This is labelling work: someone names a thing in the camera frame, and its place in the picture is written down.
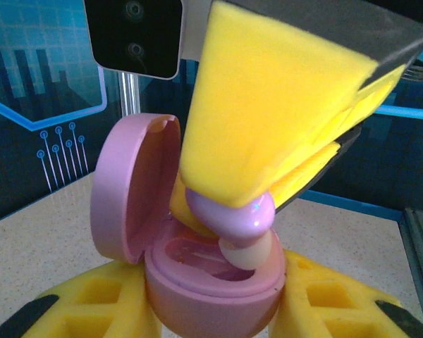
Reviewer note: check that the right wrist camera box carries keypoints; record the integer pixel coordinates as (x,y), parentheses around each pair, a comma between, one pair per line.
(134,35)

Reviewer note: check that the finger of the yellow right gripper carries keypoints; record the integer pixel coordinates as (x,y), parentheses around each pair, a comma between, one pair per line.
(313,172)
(268,105)

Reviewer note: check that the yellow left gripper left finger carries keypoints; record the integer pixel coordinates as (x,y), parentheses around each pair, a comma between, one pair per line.
(127,281)

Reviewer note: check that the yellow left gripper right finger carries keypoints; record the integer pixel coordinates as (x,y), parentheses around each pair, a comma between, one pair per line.
(296,310)

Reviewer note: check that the purple earbud charging case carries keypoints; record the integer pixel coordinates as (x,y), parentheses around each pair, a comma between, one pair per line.
(120,197)

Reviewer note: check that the aluminium frame post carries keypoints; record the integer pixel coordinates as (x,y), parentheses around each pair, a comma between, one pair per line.
(128,95)

